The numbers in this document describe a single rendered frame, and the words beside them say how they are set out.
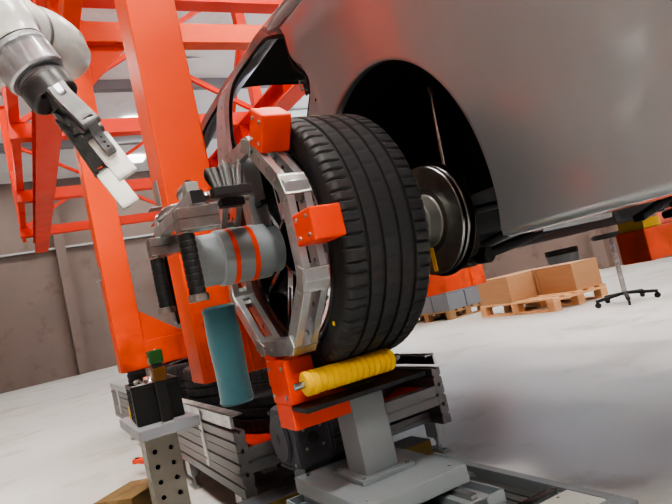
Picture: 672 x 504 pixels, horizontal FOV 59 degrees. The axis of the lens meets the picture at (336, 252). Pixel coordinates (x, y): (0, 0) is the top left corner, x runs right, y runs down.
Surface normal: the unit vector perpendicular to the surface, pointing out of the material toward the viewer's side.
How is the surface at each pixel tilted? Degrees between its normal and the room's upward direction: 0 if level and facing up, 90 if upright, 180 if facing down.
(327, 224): 90
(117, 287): 90
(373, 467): 90
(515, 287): 90
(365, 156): 64
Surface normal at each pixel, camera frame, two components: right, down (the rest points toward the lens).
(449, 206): -0.87, 0.16
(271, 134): 0.50, 0.42
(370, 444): 0.45, -0.17
